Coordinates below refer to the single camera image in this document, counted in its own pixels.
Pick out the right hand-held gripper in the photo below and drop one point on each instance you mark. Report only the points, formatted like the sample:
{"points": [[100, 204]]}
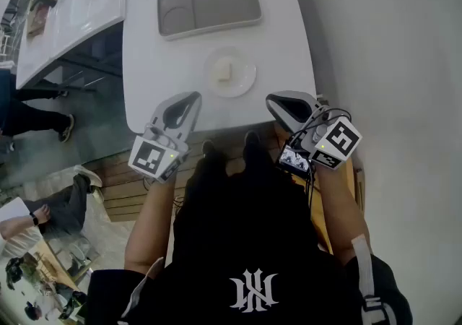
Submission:
{"points": [[337, 143]]}

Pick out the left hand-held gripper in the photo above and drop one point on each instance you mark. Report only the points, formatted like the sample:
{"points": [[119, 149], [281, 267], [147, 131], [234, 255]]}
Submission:
{"points": [[151, 157]]}

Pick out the pale food piece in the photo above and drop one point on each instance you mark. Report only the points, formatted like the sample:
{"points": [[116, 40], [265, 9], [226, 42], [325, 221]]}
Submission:
{"points": [[221, 70]]}

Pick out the small white round dish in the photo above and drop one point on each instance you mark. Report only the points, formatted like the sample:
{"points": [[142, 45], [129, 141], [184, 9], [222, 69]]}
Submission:
{"points": [[242, 82]]}

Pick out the grey two-compartment tray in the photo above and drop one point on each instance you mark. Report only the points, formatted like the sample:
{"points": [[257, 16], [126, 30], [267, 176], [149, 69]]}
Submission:
{"points": [[223, 2]]}

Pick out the person's left forearm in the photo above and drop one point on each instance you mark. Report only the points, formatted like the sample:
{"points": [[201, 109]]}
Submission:
{"points": [[148, 229]]}

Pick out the person's right forearm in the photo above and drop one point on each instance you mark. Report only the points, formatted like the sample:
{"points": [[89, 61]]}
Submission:
{"points": [[339, 208]]}

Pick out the small black screen device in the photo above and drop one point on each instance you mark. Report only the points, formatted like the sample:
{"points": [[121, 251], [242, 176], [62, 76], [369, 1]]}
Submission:
{"points": [[294, 159]]}

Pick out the person's right leg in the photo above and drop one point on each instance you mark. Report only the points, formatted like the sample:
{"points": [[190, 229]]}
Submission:
{"points": [[258, 161]]}

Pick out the person's leg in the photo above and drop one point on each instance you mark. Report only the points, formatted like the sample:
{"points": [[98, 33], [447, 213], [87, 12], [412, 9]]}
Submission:
{"points": [[258, 161], [209, 172]]}

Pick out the person's left leg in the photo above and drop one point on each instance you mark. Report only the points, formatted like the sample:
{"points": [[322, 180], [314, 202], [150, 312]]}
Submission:
{"points": [[209, 172]]}

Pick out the wooden slatted platform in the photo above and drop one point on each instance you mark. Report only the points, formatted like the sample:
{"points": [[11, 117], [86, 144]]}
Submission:
{"points": [[122, 186]]}

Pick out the white rectangular table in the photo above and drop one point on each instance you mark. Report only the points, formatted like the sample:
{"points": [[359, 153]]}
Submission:
{"points": [[86, 2]]}

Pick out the person's black printed shirt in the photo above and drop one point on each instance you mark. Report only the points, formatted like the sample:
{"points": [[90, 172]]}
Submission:
{"points": [[252, 262]]}

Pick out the brown paper box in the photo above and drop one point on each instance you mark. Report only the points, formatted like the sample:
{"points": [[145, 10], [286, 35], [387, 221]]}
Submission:
{"points": [[37, 20]]}

